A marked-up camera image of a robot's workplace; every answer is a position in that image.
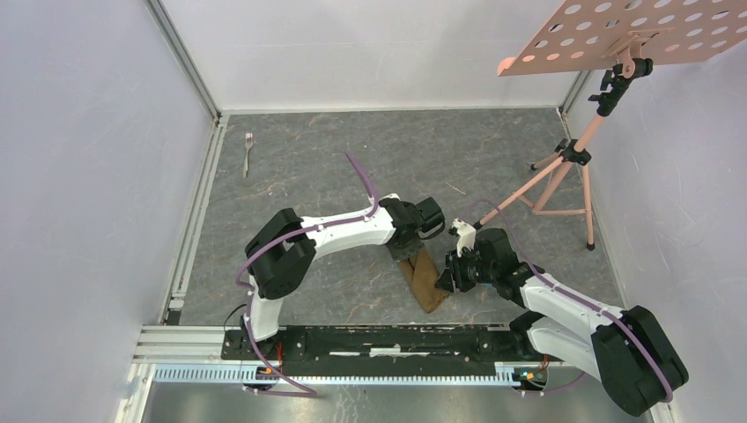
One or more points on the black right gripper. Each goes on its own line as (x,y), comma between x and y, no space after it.
(457,265)

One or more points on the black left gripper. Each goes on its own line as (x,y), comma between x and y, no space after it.
(408,253)

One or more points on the brown cloth napkin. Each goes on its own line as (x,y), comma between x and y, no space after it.
(422,276)

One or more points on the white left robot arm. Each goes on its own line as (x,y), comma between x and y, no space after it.
(280,255)

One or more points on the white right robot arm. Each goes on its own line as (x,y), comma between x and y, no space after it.
(626,350)

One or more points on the silver fork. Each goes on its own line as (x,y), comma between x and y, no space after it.
(249,143)

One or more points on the pink music stand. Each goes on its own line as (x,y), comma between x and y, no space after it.
(610,45)

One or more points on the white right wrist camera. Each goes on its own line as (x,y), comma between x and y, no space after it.
(465,235)

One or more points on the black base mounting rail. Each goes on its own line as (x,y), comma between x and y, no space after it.
(388,350)

